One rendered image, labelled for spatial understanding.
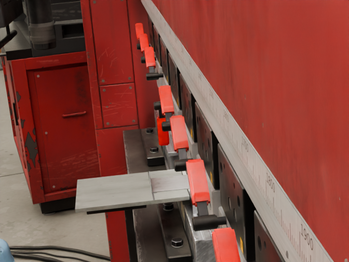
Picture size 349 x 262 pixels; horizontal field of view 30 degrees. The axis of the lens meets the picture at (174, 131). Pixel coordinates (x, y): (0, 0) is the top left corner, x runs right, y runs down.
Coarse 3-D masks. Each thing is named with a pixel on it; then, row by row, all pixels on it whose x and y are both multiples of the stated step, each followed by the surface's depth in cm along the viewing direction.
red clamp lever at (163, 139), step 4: (156, 104) 135; (156, 108) 135; (160, 108) 135; (160, 112) 136; (160, 116) 136; (164, 116) 136; (160, 120) 136; (164, 120) 136; (160, 124) 136; (160, 128) 137; (160, 132) 137; (164, 132) 137; (168, 132) 137; (160, 136) 137; (164, 136) 137; (168, 136) 138; (160, 140) 137; (164, 140) 137; (168, 140) 138; (160, 144) 138; (164, 144) 138
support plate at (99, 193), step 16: (112, 176) 165; (128, 176) 164; (144, 176) 163; (160, 176) 163; (80, 192) 157; (96, 192) 156; (112, 192) 155; (128, 192) 155; (144, 192) 154; (160, 192) 153; (176, 192) 152; (80, 208) 148; (96, 208) 148
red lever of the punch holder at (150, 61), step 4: (144, 48) 159; (148, 48) 158; (152, 48) 159; (144, 52) 158; (148, 52) 158; (152, 52) 158; (148, 56) 157; (152, 56) 157; (148, 60) 156; (152, 60) 156; (148, 64) 156; (152, 64) 156; (148, 68) 156; (152, 68) 156; (152, 72) 155; (156, 72) 155; (148, 76) 154; (152, 76) 154; (156, 76) 154; (160, 76) 155; (148, 80) 155
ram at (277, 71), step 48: (192, 0) 92; (240, 0) 59; (288, 0) 44; (336, 0) 35; (192, 48) 98; (240, 48) 61; (288, 48) 45; (336, 48) 35; (240, 96) 64; (288, 96) 46; (336, 96) 36; (288, 144) 48; (336, 144) 37; (288, 192) 49; (336, 192) 38; (288, 240) 51; (336, 240) 39
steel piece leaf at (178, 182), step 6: (150, 180) 155; (156, 180) 160; (162, 180) 160; (168, 180) 159; (174, 180) 159; (180, 180) 159; (186, 180) 158; (156, 186) 156; (162, 186) 156; (168, 186) 156; (174, 186) 156; (180, 186) 155; (186, 186) 155
